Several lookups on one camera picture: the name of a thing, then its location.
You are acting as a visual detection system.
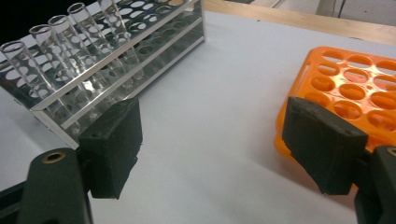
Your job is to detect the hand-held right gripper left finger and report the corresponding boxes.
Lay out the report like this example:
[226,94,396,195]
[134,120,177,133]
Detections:
[77,97,144,200]

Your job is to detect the metal test tube rack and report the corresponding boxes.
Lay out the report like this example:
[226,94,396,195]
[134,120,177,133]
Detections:
[0,0,206,150]

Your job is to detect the clear glass test tube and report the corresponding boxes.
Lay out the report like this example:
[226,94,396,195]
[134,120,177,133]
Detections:
[66,2,144,85]
[28,23,94,104]
[47,14,120,91]
[97,0,148,78]
[0,40,78,125]

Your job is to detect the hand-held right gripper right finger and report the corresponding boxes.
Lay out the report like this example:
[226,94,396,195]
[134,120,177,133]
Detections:
[281,96,370,196]

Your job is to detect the white board sheet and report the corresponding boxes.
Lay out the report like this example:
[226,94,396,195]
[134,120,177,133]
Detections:
[0,10,396,224]

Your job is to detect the wooden table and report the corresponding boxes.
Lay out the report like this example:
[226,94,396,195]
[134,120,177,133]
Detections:
[202,0,396,47]

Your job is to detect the orange test tube rack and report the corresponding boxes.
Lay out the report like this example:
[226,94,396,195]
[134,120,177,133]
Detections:
[274,46,396,190]

